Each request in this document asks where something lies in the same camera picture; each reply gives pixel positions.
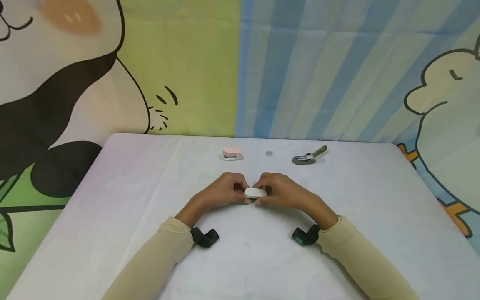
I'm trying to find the person's right hand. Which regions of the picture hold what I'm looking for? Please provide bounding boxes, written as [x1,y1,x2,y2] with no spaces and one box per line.
[253,172,328,221]

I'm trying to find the person's left hand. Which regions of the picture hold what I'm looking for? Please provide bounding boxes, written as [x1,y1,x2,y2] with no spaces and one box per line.
[186,172,251,217]

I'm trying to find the person's right forearm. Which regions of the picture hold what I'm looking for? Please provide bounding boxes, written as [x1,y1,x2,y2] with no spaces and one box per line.
[317,207,420,300]

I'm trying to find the person's left forearm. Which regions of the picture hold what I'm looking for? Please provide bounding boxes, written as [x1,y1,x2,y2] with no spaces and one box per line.
[100,207,205,300]

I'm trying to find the pink mini stapler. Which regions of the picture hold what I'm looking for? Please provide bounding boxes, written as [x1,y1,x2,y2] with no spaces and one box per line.
[222,147,244,161]

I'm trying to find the grey staple remover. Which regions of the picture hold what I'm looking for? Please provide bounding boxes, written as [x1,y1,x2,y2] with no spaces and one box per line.
[292,145,328,165]

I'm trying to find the black wrist band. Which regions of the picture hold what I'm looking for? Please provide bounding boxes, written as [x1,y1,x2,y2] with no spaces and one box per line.
[291,224,320,246]
[190,227,220,248]

